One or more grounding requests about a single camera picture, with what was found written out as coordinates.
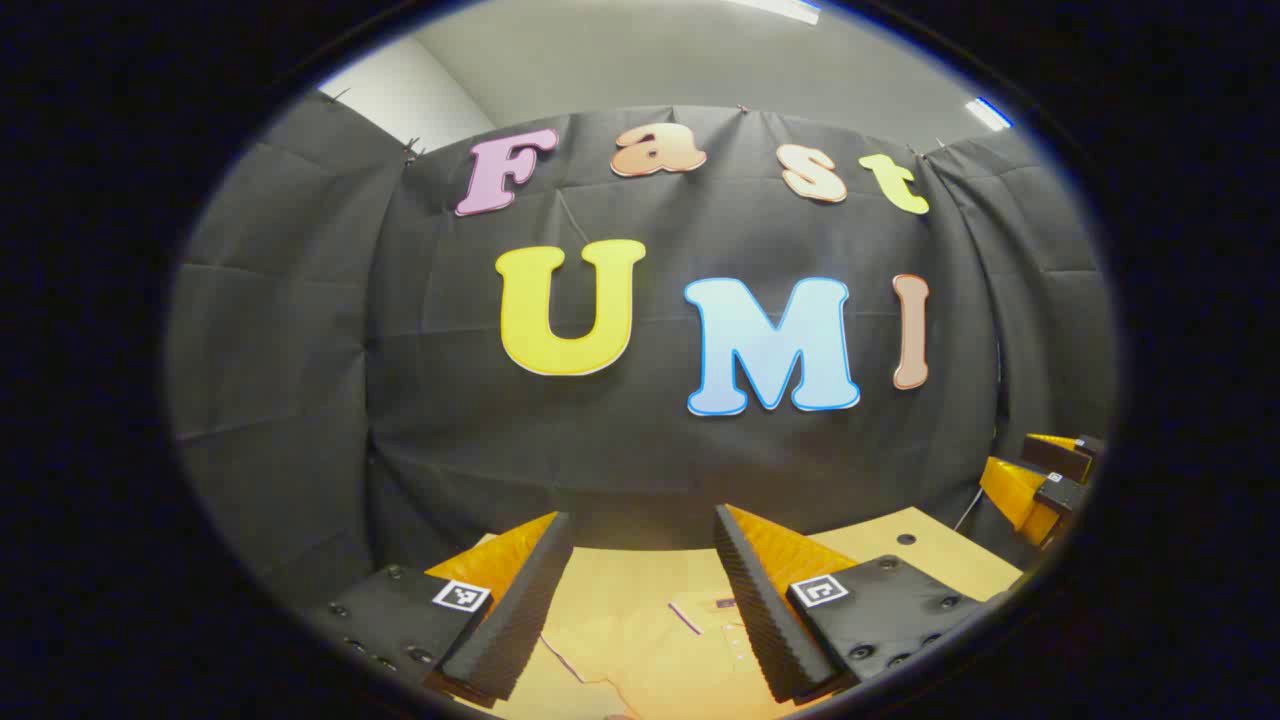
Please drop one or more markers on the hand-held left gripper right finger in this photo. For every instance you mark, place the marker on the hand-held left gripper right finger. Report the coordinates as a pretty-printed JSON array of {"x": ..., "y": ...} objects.
[{"x": 760, "y": 620}]

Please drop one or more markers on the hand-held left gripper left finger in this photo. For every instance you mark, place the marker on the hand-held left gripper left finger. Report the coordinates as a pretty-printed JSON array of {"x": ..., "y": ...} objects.
[{"x": 520, "y": 610}]

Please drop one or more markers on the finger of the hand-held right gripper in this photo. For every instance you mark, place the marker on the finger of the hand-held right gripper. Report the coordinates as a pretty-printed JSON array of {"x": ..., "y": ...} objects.
[
  {"x": 1020, "y": 495},
  {"x": 1065, "y": 455}
]

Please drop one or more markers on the orange T-shirt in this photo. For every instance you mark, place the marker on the orange T-shirt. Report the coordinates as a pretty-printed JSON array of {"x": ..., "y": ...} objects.
[{"x": 660, "y": 650}]

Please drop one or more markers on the black backdrop cloth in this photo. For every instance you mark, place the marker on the black backdrop cloth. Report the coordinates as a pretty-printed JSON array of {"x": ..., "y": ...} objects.
[{"x": 650, "y": 460}]

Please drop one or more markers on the ceiling light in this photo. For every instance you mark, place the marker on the ceiling light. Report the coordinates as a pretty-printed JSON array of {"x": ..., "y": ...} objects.
[
  {"x": 988, "y": 113},
  {"x": 780, "y": 8}
]

